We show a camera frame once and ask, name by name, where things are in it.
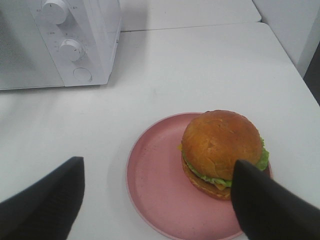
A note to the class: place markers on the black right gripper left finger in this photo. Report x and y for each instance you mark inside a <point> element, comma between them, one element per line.
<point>47,209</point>

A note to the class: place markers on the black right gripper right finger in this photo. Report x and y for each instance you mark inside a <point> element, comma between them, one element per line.
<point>267,211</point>

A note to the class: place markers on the burger with sesame bun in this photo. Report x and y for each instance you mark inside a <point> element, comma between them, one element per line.
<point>212,143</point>

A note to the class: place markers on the pink round plate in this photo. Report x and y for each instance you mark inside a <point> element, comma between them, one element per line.
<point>162,194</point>

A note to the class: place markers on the round white door release button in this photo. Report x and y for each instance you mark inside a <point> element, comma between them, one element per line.
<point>82,74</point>

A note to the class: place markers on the white microwave door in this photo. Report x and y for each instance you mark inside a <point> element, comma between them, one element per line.
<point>25,61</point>

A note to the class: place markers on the white timer knob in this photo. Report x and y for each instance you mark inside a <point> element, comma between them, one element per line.
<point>71,49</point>

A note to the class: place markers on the white microwave oven body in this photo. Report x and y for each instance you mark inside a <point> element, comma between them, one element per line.
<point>95,24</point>

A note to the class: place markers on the upper white power knob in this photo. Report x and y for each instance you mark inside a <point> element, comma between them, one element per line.
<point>55,11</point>

